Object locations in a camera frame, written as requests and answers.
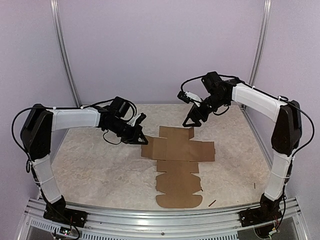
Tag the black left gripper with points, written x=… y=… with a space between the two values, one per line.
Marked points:
x=133 y=139

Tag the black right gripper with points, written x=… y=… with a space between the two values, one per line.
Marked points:
x=196 y=111

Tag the brown cardboard box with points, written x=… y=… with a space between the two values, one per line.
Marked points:
x=177 y=155

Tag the right robot arm white sleeve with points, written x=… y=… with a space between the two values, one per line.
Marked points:
x=285 y=137

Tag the robot arm white sleeve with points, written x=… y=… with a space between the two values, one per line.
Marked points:
x=36 y=136
x=285 y=137

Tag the left robot arm white sleeve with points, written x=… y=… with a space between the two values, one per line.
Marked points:
x=36 y=136

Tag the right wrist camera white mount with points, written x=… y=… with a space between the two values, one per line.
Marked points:
x=189 y=97

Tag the front aluminium frame rail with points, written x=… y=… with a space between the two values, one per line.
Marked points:
x=104 y=223

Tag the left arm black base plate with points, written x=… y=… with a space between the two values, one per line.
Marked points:
x=67 y=216

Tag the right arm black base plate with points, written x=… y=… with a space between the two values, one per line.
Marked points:
x=255 y=216

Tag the right aluminium frame post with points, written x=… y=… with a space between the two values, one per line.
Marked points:
x=261 y=41

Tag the aluminium frame post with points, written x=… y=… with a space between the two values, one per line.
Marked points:
x=54 y=5
x=261 y=41

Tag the left aluminium frame post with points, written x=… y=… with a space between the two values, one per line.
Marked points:
x=54 y=5

